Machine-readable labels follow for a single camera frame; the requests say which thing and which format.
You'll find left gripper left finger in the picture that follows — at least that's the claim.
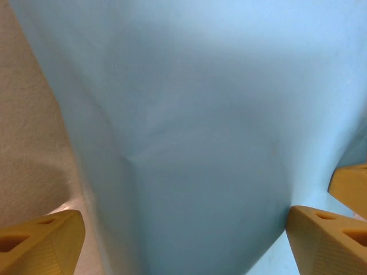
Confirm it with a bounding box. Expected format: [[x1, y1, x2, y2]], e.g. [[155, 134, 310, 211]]
[[0, 210, 86, 275]]

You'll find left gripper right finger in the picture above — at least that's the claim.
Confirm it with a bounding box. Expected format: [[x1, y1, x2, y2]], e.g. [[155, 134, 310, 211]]
[[286, 205, 367, 275]]

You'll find blue wrapping paper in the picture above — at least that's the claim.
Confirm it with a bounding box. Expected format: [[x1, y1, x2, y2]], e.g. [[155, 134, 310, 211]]
[[8, 0, 367, 275]]

